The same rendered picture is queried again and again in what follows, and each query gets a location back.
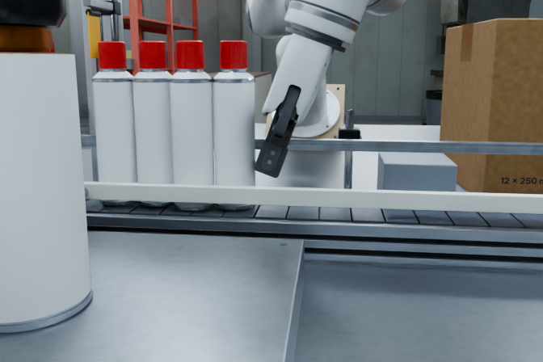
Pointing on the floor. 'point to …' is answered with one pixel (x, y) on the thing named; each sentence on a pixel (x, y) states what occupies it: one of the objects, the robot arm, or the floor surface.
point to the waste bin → (433, 107)
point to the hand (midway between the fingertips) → (271, 158)
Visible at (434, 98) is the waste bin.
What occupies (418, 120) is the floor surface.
